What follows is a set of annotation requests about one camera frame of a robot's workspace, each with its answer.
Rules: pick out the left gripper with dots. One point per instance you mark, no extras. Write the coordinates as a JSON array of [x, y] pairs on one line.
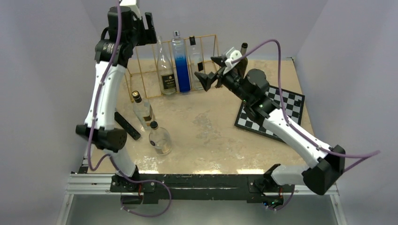
[[149, 35]]

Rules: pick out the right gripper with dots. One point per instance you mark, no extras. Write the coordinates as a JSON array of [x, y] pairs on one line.
[[206, 80]]

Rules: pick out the dark green wine bottle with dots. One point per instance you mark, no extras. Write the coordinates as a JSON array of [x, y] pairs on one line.
[[242, 65]]

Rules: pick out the clear bottle dark label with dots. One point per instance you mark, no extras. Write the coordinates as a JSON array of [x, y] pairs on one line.
[[165, 70]]

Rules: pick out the clear bottle black gold label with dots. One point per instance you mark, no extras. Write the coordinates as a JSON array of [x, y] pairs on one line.
[[143, 110]]

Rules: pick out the clear bottle gold white label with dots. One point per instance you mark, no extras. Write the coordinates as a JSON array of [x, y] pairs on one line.
[[160, 139]]

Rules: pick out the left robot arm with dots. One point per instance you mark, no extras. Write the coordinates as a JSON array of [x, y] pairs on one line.
[[125, 31]]

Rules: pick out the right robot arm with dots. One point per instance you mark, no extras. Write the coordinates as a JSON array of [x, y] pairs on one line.
[[324, 164]]

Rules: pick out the clear bottle black cap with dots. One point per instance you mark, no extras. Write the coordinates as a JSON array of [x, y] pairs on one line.
[[196, 63]]

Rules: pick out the tall blue gradient bottle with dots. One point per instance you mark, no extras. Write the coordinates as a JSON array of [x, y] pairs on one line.
[[178, 46]]

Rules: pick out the black white chessboard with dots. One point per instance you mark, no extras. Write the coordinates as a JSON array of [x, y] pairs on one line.
[[294, 104]]

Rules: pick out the black microphone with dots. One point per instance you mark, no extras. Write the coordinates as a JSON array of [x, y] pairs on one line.
[[127, 126]]

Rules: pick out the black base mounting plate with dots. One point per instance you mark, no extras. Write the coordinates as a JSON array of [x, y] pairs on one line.
[[252, 188]]

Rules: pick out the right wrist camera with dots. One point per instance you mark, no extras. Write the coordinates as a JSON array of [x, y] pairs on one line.
[[231, 58]]

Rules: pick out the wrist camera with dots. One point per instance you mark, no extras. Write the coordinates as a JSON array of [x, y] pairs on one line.
[[231, 58], [133, 5]]

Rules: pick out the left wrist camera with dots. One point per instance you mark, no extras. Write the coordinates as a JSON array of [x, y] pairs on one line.
[[133, 5]]

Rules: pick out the gold wire wine rack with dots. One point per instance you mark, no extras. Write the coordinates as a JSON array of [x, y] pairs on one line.
[[142, 70]]

